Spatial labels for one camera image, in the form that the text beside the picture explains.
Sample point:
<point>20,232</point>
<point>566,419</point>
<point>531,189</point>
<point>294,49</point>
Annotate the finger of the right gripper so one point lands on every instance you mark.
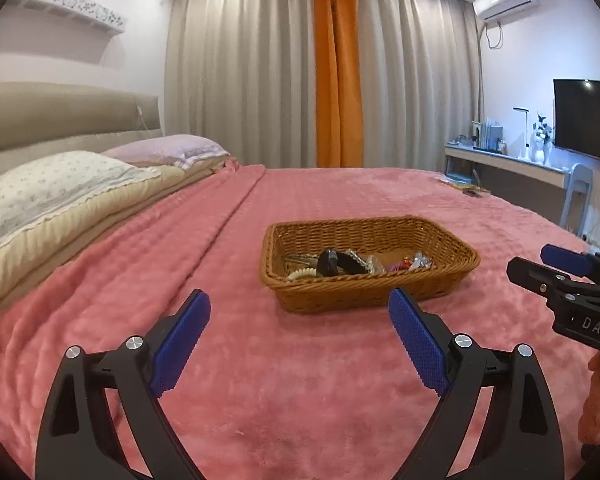
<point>559,258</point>
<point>552,285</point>

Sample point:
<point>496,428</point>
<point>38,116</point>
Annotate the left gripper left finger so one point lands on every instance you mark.
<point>78,439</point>

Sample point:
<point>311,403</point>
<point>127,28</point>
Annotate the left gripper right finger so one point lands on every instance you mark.
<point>495,418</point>

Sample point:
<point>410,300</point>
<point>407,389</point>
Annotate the black watch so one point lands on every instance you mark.
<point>332,263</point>

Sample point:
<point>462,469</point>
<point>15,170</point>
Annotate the right hand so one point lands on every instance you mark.
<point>589,422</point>

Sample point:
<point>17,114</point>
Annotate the white desk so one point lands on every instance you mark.
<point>526,184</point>

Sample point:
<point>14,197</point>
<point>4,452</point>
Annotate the light blue chair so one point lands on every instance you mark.
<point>579,182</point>

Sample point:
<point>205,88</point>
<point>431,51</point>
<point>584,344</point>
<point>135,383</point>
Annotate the white desk lamp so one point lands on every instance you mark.
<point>523,112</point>

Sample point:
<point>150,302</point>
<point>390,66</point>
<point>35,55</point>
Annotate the white flower vase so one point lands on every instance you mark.
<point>542,141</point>

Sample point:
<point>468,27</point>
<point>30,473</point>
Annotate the items on bed corner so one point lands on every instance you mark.
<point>467,188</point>

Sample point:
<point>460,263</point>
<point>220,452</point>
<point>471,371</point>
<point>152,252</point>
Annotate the black television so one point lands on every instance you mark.
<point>577,116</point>

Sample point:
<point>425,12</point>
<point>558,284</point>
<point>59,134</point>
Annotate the beige quilt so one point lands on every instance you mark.
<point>32,255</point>

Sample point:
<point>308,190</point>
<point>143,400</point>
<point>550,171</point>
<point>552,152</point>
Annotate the brown wicker basket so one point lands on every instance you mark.
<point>411,252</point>

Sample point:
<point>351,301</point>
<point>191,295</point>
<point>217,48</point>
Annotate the white dotted pillow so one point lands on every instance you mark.
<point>40,190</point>

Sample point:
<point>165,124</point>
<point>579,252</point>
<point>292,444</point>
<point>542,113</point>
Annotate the white air conditioner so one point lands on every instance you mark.
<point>495,10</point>

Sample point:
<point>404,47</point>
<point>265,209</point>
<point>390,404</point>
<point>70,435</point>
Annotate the lilac pillow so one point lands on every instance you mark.
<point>180,150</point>

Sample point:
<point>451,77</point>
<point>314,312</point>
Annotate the beige headboard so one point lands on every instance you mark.
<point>39,119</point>

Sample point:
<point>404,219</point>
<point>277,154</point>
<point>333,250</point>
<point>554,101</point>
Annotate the orange curtain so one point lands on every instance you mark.
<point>338,95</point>

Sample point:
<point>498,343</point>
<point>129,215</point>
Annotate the beige grey curtains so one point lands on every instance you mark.
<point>242,73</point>

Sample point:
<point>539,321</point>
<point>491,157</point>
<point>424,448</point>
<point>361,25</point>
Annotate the white wall shelf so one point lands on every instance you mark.
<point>87,12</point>

